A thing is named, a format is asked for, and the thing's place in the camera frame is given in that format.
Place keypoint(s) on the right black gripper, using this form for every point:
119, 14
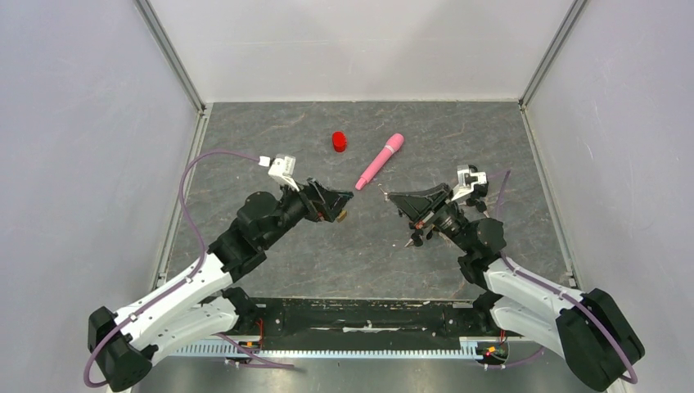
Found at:
417, 205

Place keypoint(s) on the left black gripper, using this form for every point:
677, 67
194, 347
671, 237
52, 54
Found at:
322, 203

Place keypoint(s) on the black-head key bunch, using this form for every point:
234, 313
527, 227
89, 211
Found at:
418, 237

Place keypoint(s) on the black-head key set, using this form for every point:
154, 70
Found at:
479, 205

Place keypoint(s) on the black Kaijing padlock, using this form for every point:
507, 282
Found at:
478, 182

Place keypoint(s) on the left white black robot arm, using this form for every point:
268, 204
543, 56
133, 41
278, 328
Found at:
201, 301

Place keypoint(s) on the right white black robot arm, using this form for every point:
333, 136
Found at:
586, 329

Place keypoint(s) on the pink cylindrical wand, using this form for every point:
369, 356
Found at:
392, 145

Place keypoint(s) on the red plastic cap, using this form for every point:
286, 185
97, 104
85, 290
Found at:
339, 141

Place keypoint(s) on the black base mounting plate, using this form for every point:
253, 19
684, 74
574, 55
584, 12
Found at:
281, 317

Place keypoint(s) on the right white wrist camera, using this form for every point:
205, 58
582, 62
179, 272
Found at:
461, 191

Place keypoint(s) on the white slotted cable duct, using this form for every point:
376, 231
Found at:
464, 349

